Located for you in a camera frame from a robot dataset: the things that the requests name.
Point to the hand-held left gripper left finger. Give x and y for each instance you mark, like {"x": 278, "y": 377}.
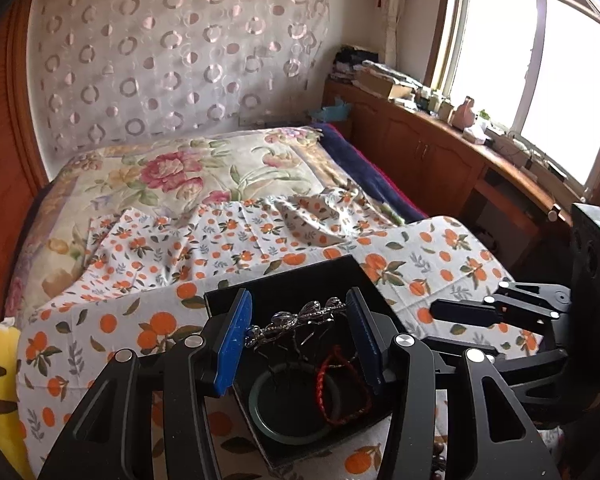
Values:
{"x": 232, "y": 342}

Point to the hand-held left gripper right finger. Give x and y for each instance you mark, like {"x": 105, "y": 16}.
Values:
{"x": 366, "y": 342}

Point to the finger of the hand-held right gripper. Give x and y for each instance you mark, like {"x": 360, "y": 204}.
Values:
{"x": 472, "y": 312}
{"x": 530, "y": 365}

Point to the black jewelry box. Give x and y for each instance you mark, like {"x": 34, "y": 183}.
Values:
{"x": 300, "y": 280}

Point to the green jade bangle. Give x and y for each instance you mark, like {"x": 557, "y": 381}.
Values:
{"x": 260, "y": 422}

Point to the orange fruit print sheet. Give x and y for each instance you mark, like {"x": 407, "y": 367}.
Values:
{"x": 180, "y": 250}

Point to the white power strip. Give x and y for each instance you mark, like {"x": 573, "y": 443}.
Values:
{"x": 515, "y": 150}

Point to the wooden cabinet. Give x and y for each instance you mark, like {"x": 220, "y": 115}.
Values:
{"x": 430, "y": 160}

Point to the navy blue blanket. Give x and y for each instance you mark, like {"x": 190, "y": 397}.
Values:
{"x": 370, "y": 170}

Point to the white tissue box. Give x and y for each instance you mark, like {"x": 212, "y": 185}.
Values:
{"x": 476, "y": 135}

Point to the floral quilt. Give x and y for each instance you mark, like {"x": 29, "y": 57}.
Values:
{"x": 180, "y": 170}

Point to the pink figurine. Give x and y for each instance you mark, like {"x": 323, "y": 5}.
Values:
{"x": 465, "y": 112}

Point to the window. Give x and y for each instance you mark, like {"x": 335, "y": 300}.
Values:
{"x": 530, "y": 60}

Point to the cardboard box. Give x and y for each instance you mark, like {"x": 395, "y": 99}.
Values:
{"x": 400, "y": 91}

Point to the teal plush toy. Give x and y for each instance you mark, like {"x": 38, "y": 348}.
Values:
{"x": 337, "y": 109}

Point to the stack of papers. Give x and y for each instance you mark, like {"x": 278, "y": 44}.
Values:
{"x": 380, "y": 75}

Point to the pile of dark clothes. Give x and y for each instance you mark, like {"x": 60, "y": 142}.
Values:
{"x": 352, "y": 65}

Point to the circle pattern headboard cloth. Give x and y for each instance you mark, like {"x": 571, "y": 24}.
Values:
{"x": 170, "y": 50}

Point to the wooden headboard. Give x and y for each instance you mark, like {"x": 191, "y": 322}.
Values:
{"x": 5, "y": 135}

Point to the cream curtain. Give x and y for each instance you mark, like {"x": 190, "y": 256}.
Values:
{"x": 397, "y": 5}

